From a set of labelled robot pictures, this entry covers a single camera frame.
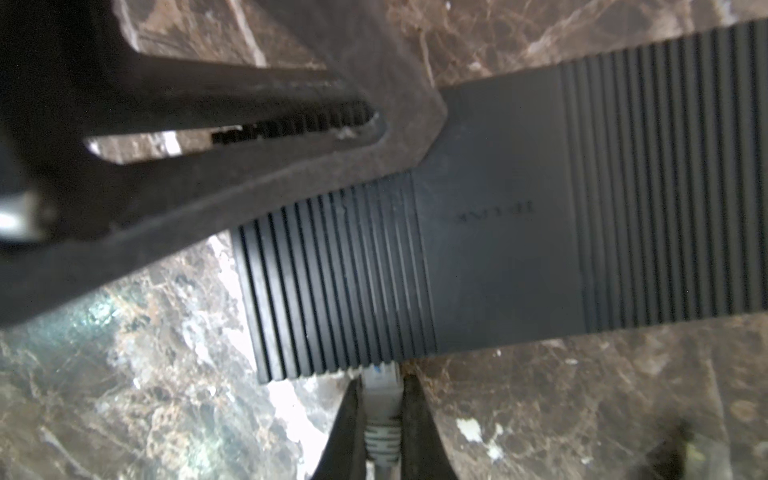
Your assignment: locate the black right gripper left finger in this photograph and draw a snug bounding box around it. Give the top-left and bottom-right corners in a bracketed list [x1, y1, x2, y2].
[311, 378, 367, 480]

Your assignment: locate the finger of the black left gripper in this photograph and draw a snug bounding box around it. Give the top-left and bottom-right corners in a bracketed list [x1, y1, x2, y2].
[1, 1, 375, 138]
[1, 1, 447, 327]

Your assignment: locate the grey cable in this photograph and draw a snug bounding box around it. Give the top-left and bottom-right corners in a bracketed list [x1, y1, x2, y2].
[359, 361, 403, 480]

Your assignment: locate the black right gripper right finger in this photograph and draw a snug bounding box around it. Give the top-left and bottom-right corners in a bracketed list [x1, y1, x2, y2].
[401, 375, 458, 480]

